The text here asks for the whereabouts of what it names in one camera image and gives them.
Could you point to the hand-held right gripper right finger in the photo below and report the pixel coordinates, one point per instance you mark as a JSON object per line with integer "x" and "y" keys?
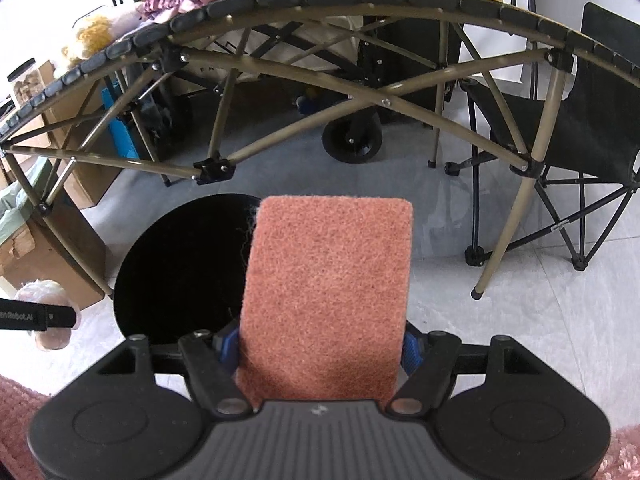
{"x": 412, "y": 355}

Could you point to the pale pink plush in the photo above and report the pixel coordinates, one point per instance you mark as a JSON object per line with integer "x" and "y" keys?
{"x": 127, "y": 17}

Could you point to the blue box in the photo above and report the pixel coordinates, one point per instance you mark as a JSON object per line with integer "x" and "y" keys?
{"x": 122, "y": 130}

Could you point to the large cardboard box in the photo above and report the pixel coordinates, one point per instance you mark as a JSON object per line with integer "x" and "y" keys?
{"x": 60, "y": 260}

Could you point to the black round trash bin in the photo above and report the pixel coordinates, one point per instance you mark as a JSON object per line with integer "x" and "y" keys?
{"x": 185, "y": 270}

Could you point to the yellow plush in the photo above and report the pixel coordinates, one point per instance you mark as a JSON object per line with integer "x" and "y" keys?
{"x": 90, "y": 35}

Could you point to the black rubber wheel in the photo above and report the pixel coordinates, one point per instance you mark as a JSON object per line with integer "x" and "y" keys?
{"x": 352, "y": 137}

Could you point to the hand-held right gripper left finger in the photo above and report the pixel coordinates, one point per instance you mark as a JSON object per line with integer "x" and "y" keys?
{"x": 227, "y": 352}

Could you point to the small cardboard box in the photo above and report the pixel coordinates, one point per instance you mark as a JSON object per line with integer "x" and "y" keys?
{"x": 85, "y": 175}

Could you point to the clear plastic jar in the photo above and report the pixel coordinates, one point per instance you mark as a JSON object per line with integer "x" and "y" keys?
{"x": 30, "y": 82}

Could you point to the pink fluffy plush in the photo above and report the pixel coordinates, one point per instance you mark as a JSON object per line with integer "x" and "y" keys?
{"x": 40, "y": 291}

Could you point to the green plastic bag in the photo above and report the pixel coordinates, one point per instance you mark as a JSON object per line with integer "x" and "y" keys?
{"x": 15, "y": 210}

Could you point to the black folding chair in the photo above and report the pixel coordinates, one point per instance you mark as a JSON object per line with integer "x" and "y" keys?
{"x": 600, "y": 125}

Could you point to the orange scouring pad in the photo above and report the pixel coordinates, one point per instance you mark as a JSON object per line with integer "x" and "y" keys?
{"x": 325, "y": 285}

